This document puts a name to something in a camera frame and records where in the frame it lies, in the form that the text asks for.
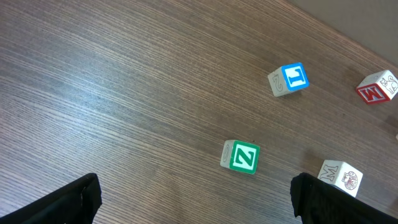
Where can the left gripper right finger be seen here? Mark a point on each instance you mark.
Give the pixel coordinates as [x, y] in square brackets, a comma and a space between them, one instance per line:
[317, 202]

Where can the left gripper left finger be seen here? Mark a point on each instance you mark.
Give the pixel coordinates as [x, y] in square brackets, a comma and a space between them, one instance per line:
[76, 202]

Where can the plain block blue side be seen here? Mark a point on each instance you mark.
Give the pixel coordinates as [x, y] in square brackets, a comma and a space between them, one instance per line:
[341, 175]

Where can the green Z block left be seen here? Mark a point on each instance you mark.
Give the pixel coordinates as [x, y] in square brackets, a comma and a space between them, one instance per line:
[240, 156]

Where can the blue 1 block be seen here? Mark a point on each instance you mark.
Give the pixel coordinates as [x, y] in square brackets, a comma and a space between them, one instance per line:
[288, 79]

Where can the red-sided plain top block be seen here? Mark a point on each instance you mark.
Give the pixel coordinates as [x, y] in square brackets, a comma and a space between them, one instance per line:
[378, 87]

